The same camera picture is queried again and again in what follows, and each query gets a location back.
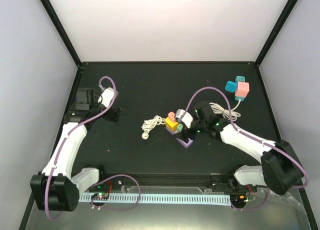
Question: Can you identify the purple power strip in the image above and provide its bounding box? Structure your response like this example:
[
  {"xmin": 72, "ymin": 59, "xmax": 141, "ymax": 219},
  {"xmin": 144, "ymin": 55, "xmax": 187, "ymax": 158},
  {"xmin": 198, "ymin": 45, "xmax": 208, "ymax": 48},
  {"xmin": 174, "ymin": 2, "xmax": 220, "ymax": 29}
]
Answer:
[{"xmin": 165, "ymin": 126, "xmax": 193, "ymax": 148}]

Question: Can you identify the green plug adapter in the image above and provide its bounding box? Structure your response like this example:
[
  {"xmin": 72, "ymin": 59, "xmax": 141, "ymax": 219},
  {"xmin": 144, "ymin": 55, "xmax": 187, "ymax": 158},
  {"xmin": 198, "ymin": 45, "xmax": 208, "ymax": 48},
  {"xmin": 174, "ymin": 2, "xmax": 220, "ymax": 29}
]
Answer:
[{"xmin": 176, "ymin": 123, "xmax": 184, "ymax": 133}]

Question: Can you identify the yellow cube socket adapter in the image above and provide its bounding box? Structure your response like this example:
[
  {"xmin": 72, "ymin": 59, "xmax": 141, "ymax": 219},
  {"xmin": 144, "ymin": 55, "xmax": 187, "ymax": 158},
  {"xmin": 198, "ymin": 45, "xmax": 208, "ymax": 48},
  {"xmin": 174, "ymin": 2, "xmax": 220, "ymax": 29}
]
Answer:
[{"xmin": 164, "ymin": 116, "xmax": 179, "ymax": 133}]

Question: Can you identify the pink plug adapter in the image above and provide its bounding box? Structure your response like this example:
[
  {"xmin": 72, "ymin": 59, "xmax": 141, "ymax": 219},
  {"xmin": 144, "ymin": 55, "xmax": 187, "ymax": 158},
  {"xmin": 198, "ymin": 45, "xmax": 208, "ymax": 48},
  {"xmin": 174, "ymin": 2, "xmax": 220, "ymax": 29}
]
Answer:
[{"xmin": 168, "ymin": 111, "xmax": 176, "ymax": 123}]

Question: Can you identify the white cube cable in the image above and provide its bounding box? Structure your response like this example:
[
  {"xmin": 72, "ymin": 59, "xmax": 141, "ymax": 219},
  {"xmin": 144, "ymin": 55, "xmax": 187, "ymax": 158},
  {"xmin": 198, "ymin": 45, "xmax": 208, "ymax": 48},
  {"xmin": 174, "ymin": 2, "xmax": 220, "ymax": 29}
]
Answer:
[{"xmin": 208, "ymin": 97, "xmax": 242, "ymax": 122}]

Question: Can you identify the blue cube plug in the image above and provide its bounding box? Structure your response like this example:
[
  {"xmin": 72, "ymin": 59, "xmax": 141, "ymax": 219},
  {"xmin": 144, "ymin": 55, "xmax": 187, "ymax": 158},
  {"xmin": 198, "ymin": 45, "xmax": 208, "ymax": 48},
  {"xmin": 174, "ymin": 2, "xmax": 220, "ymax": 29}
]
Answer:
[{"xmin": 224, "ymin": 80, "xmax": 237, "ymax": 93}]

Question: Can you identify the pink cube socket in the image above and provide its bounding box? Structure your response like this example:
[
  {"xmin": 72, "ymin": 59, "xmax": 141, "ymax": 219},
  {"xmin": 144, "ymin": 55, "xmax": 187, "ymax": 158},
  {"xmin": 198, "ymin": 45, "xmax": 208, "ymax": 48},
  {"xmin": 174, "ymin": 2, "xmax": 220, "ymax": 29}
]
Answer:
[{"xmin": 234, "ymin": 81, "xmax": 250, "ymax": 101}]

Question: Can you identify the teal plug adapter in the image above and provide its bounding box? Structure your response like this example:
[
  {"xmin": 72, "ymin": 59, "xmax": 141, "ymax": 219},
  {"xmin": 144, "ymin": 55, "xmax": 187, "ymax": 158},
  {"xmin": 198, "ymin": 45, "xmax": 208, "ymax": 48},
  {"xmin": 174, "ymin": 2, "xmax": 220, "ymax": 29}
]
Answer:
[{"xmin": 235, "ymin": 75, "xmax": 246, "ymax": 83}]

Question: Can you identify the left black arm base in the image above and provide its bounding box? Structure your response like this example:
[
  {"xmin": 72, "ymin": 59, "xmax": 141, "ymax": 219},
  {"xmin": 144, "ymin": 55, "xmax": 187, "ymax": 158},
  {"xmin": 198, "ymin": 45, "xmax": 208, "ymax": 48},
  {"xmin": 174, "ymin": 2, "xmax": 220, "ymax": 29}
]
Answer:
[{"xmin": 85, "ymin": 164, "xmax": 125, "ymax": 194}]

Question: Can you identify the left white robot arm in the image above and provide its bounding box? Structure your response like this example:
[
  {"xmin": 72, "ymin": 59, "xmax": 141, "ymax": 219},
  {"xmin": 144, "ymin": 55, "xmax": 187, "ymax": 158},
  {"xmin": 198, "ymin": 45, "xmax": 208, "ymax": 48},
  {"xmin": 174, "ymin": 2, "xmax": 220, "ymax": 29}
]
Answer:
[{"xmin": 30, "ymin": 87, "xmax": 121, "ymax": 212}]

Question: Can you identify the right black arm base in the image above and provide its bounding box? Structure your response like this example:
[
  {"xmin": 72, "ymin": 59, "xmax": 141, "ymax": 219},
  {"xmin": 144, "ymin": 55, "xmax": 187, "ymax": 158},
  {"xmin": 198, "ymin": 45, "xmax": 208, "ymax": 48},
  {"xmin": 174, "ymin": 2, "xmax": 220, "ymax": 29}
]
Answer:
[{"xmin": 211, "ymin": 174, "xmax": 257, "ymax": 194}]

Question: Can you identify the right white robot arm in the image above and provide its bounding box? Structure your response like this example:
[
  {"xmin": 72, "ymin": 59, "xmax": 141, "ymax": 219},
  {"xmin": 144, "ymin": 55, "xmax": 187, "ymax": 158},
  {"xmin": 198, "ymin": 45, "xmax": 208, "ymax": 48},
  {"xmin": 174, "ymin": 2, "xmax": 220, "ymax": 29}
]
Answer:
[{"xmin": 175, "ymin": 101, "xmax": 304, "ymax": 195}]

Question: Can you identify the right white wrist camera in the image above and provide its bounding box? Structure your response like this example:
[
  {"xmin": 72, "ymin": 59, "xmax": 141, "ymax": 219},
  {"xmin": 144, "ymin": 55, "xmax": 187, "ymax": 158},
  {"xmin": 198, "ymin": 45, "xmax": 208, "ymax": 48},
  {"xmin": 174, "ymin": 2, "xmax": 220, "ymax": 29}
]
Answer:
[{"xmin": 175, "ymin": 109, "xmax": 194, "ymax": 129}]

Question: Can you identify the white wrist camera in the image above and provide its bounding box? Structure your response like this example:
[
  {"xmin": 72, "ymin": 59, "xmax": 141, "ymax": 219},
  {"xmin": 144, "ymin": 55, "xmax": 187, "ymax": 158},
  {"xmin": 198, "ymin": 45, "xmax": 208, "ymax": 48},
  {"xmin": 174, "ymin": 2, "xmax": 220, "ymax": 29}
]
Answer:
[
  {"xmin": 175, "ymin": 109, "xmax": 194, "ymax": 129},
  {"xmin": 98, "ymin": 87, "xmax": 118, "ymax": 108}
]

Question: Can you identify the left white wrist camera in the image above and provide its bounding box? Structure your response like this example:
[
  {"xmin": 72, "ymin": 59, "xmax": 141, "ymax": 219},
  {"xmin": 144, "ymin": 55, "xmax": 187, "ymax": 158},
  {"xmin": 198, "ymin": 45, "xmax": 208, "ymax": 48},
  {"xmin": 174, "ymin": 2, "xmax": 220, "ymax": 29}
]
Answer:
[{"xmin": 98, "ymin": 87, "xmax": 118, "ymax": 108}]

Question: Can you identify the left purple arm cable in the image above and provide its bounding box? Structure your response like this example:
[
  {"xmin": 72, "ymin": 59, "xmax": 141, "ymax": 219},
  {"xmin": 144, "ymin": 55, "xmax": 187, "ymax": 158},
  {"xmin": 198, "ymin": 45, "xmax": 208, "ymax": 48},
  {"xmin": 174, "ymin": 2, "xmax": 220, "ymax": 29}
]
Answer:
[{"xmin": 46, "ymin": 76, "xmax": 117, "ymax": 221}]

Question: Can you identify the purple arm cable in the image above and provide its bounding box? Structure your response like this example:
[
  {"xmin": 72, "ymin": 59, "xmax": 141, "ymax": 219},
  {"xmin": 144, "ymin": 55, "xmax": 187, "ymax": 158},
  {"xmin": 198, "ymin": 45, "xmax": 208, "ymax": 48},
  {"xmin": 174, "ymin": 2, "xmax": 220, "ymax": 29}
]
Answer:
[
  {"xmin": 184, "ymin": 86, "xmax": 310, "ymax": 188},
  {"xmin": 46, "ymin": 76, "xmax": 117, "ymax": 221}
]

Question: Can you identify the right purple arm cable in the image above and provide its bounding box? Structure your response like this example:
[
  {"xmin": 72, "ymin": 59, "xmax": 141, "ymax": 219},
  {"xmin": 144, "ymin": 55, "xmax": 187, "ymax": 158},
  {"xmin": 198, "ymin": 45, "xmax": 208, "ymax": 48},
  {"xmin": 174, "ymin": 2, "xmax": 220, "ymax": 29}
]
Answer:
[{"xmin": 184, "ymin": 86, "xmax": 310, "ymax": 188}]

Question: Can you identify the light blue cable duct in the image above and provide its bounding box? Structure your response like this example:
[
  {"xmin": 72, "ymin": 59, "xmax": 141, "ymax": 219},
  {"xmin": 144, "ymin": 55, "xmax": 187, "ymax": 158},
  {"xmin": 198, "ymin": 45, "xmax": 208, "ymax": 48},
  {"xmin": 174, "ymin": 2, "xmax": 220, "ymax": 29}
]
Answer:
[{"xmin": 79, "ymin": 192, "xmax": 231, "ymax": 207}]

